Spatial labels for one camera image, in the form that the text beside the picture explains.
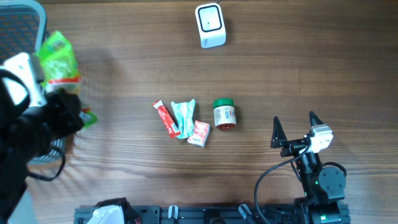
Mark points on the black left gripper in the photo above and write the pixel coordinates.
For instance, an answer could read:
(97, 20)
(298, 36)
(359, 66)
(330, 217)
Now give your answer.
(60, 102)

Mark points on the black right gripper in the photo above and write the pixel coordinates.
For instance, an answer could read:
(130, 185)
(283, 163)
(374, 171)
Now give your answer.
(280, 139)

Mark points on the green gummy candy bag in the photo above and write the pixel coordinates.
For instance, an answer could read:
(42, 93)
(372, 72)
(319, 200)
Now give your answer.
(59, 64)

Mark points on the green lid spread jar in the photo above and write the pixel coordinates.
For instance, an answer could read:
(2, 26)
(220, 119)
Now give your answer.
(224, 113)

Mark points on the red small carton box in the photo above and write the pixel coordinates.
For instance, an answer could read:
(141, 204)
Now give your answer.
(200, 134)

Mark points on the red snack stick packet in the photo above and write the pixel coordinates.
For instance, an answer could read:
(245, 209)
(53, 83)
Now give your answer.
(167, 119)

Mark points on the teal wipes packet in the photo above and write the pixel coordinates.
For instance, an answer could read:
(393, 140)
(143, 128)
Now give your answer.
(184, 115)

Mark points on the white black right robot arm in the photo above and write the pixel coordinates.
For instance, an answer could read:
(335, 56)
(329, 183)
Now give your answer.
(323, 183)

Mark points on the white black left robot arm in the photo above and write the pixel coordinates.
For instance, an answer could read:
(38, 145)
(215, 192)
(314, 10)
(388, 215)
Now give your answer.
(16, 153)

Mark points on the white barcode scanner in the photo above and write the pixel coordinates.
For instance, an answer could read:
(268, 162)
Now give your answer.
(210, 25)

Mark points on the grey plastic mesh basket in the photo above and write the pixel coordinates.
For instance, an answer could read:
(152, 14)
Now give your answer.
(23, 31)

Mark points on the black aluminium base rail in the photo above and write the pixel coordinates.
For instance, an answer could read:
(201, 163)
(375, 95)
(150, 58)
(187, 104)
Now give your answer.
(278, 213)

